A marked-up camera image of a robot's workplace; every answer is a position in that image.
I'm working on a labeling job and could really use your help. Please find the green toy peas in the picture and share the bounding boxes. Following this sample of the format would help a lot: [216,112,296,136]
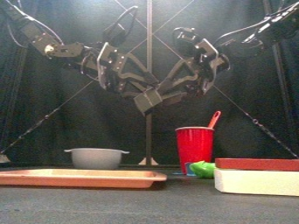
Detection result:
[189,160,216,179]

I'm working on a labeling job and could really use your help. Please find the salmon sushi toy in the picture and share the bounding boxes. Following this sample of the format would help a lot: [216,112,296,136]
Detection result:
[212,157,299,197]

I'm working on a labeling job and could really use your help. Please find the red plastic cup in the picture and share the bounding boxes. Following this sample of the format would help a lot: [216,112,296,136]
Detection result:
[173,126,216,175]

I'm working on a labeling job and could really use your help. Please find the grey toy pot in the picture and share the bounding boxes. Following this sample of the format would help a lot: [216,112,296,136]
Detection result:
[62,147,130,171]

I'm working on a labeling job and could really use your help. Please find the small blue toy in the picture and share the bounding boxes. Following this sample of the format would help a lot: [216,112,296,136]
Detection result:
[183,162,196,177]

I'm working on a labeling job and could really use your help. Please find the pink tray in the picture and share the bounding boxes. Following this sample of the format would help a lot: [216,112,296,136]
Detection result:
[0,168,168,189]

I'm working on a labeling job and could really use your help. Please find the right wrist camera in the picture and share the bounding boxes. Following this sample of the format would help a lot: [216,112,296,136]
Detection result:
[172,26,204,58]

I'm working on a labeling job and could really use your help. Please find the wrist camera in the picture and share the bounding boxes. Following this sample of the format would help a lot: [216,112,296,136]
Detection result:
[101,21,132,46]
[172,26,204,58]

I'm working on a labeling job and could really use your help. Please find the orange spoon handle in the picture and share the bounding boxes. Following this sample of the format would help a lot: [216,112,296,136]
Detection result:
[207,110,221,130]

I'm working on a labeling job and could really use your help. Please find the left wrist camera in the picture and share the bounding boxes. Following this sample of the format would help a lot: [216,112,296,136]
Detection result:
[101,21,132,46]

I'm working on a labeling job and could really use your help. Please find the metal frame pole with foot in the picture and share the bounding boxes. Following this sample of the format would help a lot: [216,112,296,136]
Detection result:
[137,0,160,166]

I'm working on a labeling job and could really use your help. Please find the black camera cable loop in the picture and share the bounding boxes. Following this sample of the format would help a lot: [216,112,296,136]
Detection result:
[110,5,140,31]

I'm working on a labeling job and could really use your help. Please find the dark frame pole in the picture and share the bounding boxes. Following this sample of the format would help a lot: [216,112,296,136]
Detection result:
[261,0,297,152]

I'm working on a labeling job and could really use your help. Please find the small white frame foot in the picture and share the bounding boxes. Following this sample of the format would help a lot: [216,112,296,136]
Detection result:
[0,153,12,165]

